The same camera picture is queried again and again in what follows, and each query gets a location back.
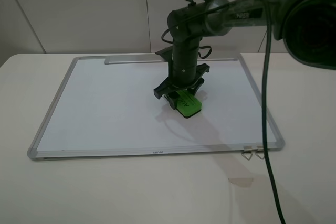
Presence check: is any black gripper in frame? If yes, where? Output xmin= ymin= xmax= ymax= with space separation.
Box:
xmin=154 ymin=37 xmax=209 ymax=110

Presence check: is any green whiteboard eraser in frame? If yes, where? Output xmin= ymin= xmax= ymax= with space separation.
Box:
xmin=176 ymin=90 xmax=202 ymax=119

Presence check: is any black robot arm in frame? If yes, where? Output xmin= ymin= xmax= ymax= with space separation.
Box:
xmin=154 ymin=0 xmax=335 ymax=109

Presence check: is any white aluminium-framed whiteboard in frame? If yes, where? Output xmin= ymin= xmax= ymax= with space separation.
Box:
xmin=27 ymin=52 xmax=286 ymax=161

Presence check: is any left metal hanging hook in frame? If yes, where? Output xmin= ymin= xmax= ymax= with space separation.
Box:
xmin=241 ymin=146 xmax=253 ymax=161

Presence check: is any clear tape piece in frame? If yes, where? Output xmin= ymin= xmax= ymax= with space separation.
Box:
xmin=228 ymin=177 xmax=254 ymax=188

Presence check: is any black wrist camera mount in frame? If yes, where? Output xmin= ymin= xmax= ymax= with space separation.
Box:
xmin=155 ymin=46 xmax=173 ymax=62

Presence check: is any black hanging cable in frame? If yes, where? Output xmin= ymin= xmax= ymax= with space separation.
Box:
xmin=261 ymin=0 xmax=287 ymax=224

